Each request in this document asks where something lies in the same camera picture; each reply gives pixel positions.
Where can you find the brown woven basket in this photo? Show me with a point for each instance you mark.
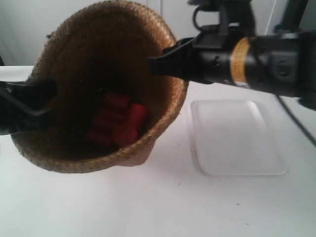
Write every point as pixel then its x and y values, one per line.
pixel 102 46

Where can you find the white rectangular plastic tray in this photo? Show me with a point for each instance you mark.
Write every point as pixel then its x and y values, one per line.
pixel 235 138

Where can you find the dark vertical post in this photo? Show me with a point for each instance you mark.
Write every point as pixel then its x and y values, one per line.
pixel 292 17

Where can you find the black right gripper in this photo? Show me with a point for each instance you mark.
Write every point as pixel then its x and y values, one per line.
pixel 210 48

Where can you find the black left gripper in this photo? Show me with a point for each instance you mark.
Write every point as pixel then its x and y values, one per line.
pixel 22 105

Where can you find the red cylinder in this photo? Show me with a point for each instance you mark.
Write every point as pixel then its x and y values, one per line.
pixel 116 102
pixel 137 115
pixel 107 119

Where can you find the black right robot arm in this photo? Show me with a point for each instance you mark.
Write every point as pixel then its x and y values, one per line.
pixel 282 64

